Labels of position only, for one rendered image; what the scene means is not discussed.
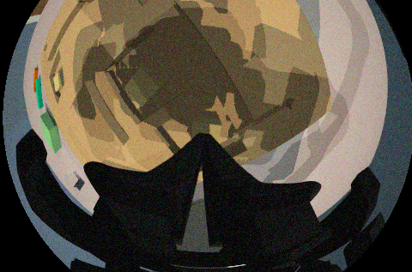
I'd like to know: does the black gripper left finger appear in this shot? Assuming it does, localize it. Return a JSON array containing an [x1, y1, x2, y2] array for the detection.
[[83, 132, 205, 245]]

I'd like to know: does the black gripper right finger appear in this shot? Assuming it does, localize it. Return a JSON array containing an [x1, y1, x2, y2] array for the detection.
[[202, 134, 322, 248]]

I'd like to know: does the tan puzzle board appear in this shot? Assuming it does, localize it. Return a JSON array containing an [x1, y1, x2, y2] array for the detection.
[[40, 0, 332, 172]]

